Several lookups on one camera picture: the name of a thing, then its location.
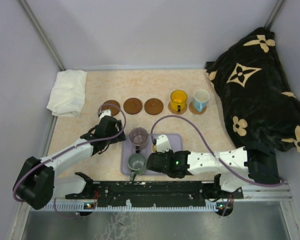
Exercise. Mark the white folded cloth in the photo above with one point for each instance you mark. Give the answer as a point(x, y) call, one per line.
point(67, 97)

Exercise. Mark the yellow mug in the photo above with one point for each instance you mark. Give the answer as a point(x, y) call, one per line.
point(178, 100)

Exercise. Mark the black floral blanket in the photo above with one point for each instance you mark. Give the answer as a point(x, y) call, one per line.
point(257, 101)

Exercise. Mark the lavender plastic tray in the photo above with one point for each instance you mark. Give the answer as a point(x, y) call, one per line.
point(128, 148)

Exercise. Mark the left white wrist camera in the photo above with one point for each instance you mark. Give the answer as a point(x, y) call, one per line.
point(105, 113)

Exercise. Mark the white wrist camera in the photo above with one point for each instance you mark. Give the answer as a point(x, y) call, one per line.
point(162, 143)
point(105, 113)

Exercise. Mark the purple glass cup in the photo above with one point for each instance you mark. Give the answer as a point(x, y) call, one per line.
point(139, 138)

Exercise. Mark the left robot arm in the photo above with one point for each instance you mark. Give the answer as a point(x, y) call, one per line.
point(38, 181)

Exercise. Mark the aluminium frame rail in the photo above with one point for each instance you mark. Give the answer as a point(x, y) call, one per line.
point(252, 193)

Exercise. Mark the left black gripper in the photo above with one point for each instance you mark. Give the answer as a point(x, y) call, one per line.
point(117, 138)

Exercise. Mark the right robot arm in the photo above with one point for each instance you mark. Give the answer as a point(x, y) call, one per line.
point(252, 164)

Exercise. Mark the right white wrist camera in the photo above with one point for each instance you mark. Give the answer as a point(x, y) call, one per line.
point(162, 143)

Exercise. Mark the woven rattan coaster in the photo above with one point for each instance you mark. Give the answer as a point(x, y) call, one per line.
point(194, 111)
point(177, 112)

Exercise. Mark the light blue mug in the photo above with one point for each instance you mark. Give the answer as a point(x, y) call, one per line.
point(200, 99)

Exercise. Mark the dark wooden coaster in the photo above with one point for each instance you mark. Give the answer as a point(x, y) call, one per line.
point(133, 106)
point(153, 106)
point(111, 105)

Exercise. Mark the cream mug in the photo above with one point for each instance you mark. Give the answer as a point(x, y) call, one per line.
point(154, 148)

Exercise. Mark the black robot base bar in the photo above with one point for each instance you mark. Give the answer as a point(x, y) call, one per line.
point(153, 193)

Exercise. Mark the grey green mug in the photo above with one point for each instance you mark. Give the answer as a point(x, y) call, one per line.
point(137, 165)

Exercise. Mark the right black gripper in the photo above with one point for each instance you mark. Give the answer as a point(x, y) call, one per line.
point(170, 152)

